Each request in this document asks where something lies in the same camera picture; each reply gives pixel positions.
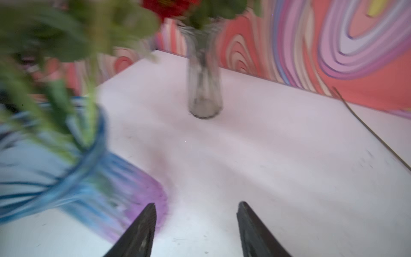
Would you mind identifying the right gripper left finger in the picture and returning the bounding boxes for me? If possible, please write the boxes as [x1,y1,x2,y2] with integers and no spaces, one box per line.
[104,203,157,257]

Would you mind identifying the red flower stem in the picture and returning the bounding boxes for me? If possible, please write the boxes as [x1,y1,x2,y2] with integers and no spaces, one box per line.
[142,0,201,22]

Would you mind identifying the white green flower bunch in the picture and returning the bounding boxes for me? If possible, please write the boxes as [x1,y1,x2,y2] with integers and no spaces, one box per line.
[1,1,160,164]

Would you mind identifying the blue purple glass vase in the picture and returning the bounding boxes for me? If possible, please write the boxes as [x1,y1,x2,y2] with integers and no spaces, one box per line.
[1,105,168,242]

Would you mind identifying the clear ribbed glass vase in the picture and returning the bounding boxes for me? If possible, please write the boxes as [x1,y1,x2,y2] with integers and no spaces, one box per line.
[178,19,224,120]

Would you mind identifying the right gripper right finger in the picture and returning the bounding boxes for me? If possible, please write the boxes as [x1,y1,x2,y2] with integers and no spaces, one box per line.
[237,201,291,257]

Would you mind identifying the thin loose stem on table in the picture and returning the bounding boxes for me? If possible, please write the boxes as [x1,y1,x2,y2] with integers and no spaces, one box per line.
[333,87,411,173]

